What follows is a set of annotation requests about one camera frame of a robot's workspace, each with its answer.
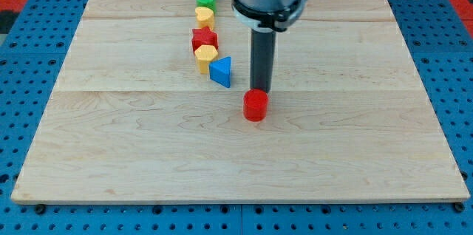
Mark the red cylinder block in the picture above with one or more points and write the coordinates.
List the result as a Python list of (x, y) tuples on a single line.
[(255, 105)]

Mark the blue triangle block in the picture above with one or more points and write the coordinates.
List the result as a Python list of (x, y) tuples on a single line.
[(220, 71)]

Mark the yellow hexagon block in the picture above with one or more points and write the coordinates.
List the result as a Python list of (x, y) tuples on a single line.
[(204, 55)]

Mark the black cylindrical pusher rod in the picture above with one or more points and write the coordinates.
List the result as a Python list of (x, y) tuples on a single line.
[(262, 57)]

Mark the red star block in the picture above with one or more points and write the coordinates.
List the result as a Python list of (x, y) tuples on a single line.
[(204, 36)]

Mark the yellow heart block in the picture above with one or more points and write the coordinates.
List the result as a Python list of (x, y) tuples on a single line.
[(204, 17)]

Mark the light wooden board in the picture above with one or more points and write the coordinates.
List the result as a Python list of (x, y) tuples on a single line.
[(131, 120)]

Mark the green cylinder block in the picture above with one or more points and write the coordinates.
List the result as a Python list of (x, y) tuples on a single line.
[(210, 4)]

